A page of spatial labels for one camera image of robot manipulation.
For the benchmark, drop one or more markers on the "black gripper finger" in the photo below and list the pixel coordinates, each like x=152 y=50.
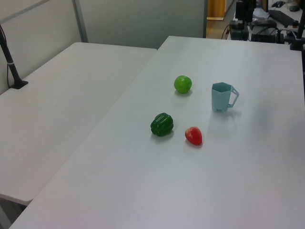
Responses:
x=240 y=12
x=251 y=13

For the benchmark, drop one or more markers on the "grey partition corner post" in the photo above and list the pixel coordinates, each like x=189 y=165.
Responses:
x=80 y=21

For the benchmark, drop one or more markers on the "black equipment box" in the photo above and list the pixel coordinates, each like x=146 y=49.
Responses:
x=262 y=35

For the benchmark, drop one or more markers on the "black clamp stand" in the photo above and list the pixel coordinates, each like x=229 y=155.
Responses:
x=297 y=44

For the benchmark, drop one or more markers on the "green bell pepper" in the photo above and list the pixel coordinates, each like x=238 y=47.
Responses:
x=162 y=125

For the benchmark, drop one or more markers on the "red strawberry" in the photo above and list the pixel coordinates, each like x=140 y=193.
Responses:
x=194 y=136

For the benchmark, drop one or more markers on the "black game controller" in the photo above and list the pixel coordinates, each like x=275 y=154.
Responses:
x=264 y=22

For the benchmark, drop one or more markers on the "green apple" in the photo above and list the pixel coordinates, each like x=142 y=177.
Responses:
x=183 y=84

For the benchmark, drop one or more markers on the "dark computer mouse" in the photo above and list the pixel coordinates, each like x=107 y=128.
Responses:
x=294 y=8

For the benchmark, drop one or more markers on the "black keyboard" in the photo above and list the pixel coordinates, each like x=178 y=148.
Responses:
x=281 y=16

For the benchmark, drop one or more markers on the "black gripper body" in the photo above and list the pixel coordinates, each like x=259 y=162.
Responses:
x=247 y=2

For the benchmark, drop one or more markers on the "black camera pole stand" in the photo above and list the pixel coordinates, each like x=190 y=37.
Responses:
x=20 y=84

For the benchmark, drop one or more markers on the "orange wooden door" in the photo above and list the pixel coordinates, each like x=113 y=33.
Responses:
x=215 y=8

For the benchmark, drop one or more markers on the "grey equipment box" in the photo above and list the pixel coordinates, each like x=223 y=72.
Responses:
x=238 y=31

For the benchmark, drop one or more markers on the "light blue hexagonal mug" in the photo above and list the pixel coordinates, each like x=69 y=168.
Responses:
x=220 y=100

